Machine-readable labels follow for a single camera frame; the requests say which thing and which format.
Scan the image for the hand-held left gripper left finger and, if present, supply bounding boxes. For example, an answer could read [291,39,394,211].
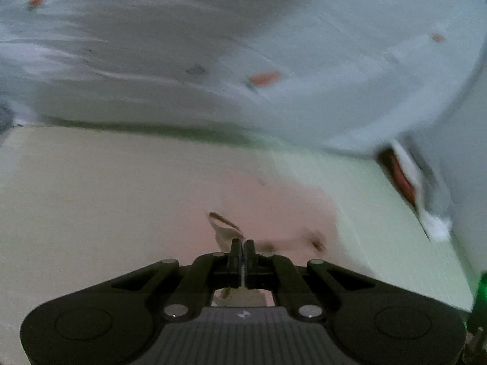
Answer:
[111,238,244,322]

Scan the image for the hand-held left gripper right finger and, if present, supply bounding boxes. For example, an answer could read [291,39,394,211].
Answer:
[244,239,378,322]

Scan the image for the pink pants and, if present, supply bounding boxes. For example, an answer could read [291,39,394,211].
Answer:
[0,125,377,365]

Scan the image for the green grid mat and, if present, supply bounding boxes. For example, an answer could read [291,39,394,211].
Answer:
[262,146,474,314]

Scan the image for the red and white object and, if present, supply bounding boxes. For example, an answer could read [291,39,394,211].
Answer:
[376,140,453,243]

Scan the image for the carrot print sheet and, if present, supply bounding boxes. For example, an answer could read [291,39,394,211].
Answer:
[0,0,487,274]

